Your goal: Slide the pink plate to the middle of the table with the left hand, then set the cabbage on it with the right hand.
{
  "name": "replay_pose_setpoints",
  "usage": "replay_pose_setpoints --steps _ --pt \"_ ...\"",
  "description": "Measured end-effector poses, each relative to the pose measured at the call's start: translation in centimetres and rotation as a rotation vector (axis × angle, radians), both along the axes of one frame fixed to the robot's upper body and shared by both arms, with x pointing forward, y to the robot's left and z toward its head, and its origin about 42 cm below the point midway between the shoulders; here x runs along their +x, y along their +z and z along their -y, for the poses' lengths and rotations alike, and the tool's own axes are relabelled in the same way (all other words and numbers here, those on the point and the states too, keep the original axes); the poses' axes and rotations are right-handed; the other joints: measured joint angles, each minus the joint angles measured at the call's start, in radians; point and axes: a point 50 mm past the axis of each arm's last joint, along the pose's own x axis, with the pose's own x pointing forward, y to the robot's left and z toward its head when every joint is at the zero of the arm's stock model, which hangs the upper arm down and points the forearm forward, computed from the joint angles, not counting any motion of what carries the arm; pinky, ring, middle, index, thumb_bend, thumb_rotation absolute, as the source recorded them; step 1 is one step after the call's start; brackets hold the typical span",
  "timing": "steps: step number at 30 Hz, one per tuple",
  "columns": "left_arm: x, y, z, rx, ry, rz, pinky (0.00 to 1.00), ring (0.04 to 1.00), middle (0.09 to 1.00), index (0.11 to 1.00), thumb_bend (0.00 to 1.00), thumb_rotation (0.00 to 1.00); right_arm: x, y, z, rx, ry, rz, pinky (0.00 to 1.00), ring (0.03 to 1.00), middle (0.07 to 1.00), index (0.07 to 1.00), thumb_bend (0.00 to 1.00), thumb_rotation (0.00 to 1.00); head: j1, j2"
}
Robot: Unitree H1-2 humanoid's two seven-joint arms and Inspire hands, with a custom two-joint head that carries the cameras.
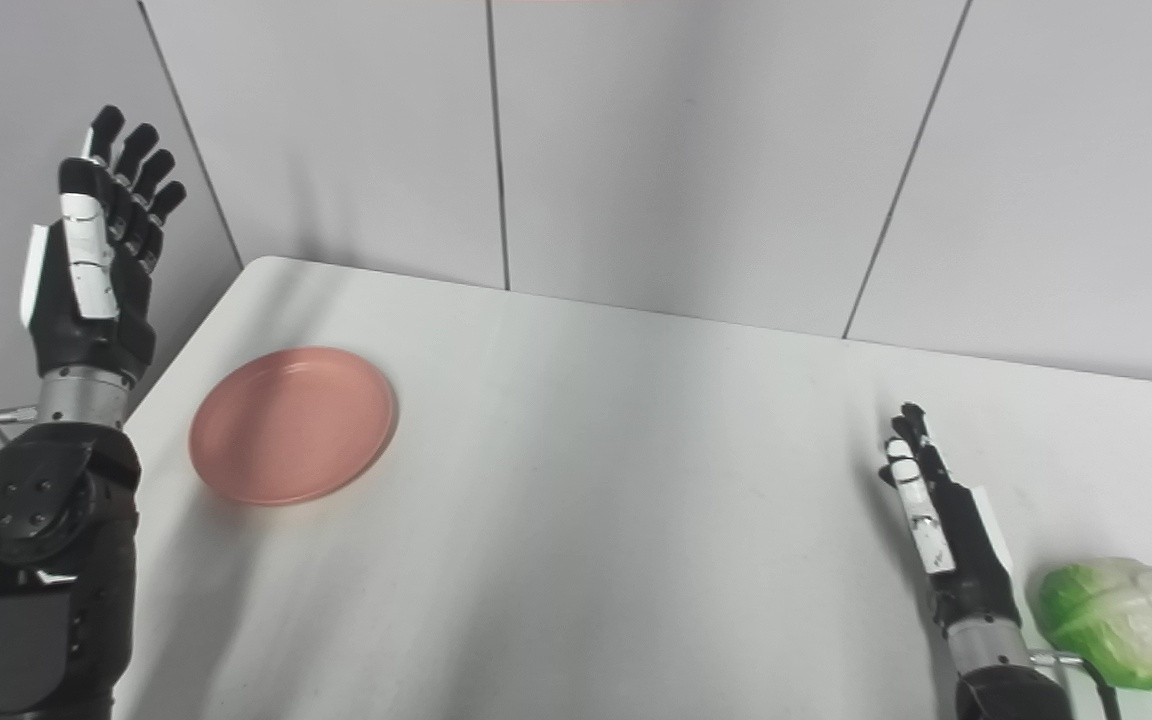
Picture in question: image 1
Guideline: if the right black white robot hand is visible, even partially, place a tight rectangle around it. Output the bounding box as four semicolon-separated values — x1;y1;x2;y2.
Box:
878;402;1025;633

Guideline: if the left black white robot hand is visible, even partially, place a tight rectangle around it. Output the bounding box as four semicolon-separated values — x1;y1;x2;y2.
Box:
19;104;188;389

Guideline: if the green white cabbage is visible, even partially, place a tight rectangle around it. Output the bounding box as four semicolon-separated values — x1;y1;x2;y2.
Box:
1036;557;1152;691

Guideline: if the pink round plate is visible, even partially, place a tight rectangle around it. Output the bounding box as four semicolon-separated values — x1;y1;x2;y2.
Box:
188;346;399;507

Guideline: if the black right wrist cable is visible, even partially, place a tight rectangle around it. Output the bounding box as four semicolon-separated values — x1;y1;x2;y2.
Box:
1031;649;1123;720

